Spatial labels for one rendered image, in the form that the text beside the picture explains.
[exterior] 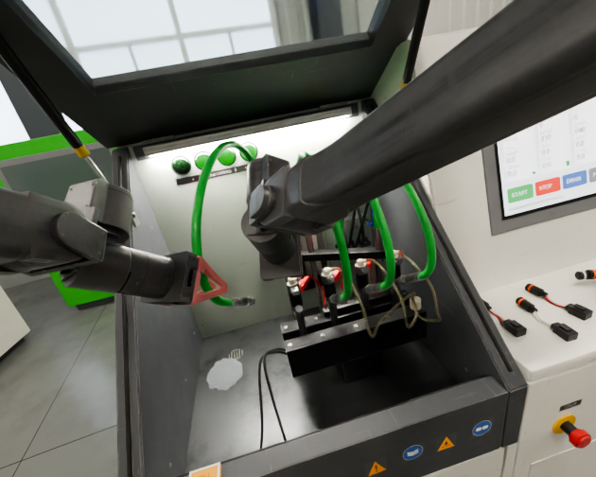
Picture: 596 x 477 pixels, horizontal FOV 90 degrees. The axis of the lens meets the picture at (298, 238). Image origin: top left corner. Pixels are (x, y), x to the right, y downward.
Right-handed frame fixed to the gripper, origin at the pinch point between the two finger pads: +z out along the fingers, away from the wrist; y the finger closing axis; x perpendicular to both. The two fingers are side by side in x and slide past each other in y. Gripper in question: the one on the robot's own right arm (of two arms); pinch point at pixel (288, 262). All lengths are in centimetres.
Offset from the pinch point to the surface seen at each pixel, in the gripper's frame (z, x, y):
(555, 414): 18, -47, -32
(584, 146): 14, -71, 23
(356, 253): 20.2, -14.7, 6.2
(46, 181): 131, 221, 139
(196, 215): -16.8, 10.5, 4.0
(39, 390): 149, 207, -24
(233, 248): 26.8, 20.5, 14.7
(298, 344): 16.2, 1.7, -14.6
